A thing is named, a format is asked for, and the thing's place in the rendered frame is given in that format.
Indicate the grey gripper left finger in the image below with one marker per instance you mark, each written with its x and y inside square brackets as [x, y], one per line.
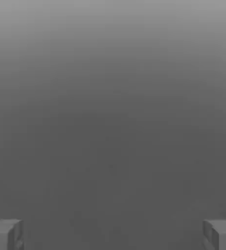
[3, 236]

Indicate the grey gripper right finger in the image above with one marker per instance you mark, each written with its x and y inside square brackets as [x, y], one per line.
[222, 237]

